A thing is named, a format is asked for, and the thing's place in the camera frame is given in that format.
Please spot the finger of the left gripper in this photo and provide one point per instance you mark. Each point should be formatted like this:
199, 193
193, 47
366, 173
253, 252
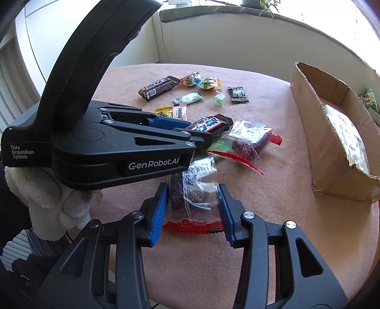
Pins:
168, 123
193, 139

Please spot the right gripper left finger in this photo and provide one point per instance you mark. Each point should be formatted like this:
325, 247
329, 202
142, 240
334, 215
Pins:
103, 267

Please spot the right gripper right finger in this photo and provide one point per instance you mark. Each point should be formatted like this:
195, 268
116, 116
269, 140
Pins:
281, 268

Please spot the Snickers bar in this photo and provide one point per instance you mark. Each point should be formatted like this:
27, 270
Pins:
159, 87
215, 125

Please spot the green candy clear wrapper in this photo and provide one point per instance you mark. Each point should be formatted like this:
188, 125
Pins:
219, 98

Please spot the orange blue triangular snack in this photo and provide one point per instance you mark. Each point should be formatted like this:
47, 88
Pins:
191, 80

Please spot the yellow green triangular snack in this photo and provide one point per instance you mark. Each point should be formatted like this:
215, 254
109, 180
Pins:
209, 83

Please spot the clear bag dark snack red-edged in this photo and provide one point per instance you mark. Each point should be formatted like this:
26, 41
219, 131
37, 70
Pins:
193, 200

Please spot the pale cracker packet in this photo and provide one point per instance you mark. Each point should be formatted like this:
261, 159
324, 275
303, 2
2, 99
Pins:
349, 137

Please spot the white gloved left hand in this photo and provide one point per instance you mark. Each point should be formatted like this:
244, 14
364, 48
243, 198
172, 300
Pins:
53, 207

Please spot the small yellow candy packet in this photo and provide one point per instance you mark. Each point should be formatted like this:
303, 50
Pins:
166, 112

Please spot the small white pink candy packet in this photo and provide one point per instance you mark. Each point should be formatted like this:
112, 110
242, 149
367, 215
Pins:
180, 112

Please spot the green leaf wrapper candy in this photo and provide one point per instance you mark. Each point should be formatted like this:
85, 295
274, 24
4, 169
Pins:
222, 145

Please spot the pink table cloth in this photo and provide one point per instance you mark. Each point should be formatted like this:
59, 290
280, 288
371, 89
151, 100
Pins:
188, 271

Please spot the black white candy packet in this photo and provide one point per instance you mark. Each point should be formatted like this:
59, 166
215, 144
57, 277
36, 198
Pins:
238, 94

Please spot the white power box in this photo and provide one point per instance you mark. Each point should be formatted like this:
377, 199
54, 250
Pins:
179, 3

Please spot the brown cardboard box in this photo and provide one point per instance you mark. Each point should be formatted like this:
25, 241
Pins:
331, 173

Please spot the potted spider plant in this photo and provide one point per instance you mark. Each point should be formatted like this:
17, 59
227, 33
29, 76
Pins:
266, 8

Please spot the green snack bag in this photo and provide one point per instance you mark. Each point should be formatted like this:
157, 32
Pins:
367, 98

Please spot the white ring mint packet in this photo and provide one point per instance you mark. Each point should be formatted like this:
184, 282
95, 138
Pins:
188, 99

